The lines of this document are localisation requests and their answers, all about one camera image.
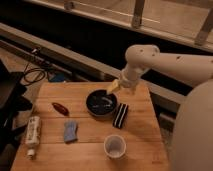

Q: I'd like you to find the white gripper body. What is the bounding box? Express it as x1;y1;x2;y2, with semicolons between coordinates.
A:
119;68;142;94

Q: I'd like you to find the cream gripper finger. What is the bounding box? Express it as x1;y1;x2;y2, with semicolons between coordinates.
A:
107;79;119;94

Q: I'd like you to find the light blue sponge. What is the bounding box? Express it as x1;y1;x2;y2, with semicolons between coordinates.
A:
64;121;78;143

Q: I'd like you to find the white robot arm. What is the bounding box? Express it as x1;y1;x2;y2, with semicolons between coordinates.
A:
107;45;213;171

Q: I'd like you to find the dark ceramic bowl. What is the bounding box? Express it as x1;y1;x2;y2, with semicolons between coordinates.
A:
86;89;118;117

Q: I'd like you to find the black white striped block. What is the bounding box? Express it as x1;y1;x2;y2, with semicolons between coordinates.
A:
113;103;129;129

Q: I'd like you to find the dark red pepper toy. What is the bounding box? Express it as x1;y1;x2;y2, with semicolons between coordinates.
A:
52;102;69;116

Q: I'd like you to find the blue box on floor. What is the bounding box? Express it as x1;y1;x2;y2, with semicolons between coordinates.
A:
50;73;65;82

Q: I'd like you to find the translucent plastic cup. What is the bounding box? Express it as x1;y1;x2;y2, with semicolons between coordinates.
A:
103;134;127;159

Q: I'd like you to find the white tube with cap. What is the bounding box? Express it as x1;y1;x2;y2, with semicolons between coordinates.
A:
25;116;41;159

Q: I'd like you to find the black chair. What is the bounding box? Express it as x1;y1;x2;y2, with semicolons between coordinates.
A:
0;60;32;154

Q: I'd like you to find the black cable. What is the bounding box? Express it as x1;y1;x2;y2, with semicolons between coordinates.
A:
20;61;54;87

